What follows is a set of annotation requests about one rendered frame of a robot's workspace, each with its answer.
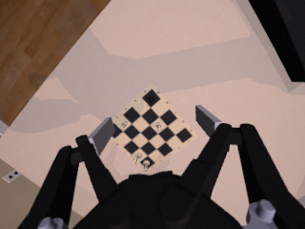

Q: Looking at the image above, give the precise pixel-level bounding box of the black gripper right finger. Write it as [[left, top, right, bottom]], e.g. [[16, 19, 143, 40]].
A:
[[160, 105, 305, 229]]

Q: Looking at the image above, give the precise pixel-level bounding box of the chessboard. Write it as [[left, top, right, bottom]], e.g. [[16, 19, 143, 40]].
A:
[[110, 82, 198, 174]]

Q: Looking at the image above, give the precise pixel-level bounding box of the black pawn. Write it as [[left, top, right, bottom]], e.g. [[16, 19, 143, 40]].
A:
[[148, 95, 154, 102]]

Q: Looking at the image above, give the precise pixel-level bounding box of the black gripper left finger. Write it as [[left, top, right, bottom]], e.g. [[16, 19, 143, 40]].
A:
[[17, 117, 134, 229]]

